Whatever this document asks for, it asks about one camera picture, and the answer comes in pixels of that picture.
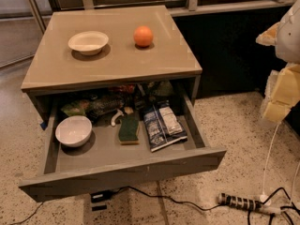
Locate black power adapter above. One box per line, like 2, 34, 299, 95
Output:
91, 190, 113, 203

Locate black white power strip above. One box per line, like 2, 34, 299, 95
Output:
217, 193, 281, 215

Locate white plastic utensil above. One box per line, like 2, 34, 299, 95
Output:
111, 109, 124, 127

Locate green chip bag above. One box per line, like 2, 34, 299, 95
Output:
61, 99, 90, 116

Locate white ceramic bowl in drawer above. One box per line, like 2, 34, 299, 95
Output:
55, 115, 92, 147

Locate orange fruit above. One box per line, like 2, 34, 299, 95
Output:
133, 26, 154, 47

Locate black floor cable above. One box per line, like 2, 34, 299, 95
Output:
112, 186, 226, 213

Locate white paper bowl on top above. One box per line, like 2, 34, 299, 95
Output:
67, 31, 109, 55

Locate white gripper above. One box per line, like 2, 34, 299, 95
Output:
256, 0, 300, 124

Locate dark snack bag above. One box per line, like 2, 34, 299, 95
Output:
86, 96, 125, 117

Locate white cable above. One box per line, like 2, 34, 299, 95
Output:
261, 122, 281, 202

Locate grey top drawer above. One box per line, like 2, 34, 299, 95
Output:
19, 88, 226, 203

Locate blue white snack packet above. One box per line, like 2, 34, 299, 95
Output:
143, 100, 188, 152

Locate green yellow sponge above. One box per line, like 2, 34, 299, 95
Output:
118, 114, 139, 145

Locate grey cabinet with beige top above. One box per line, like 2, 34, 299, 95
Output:
22, 6, 202, 121

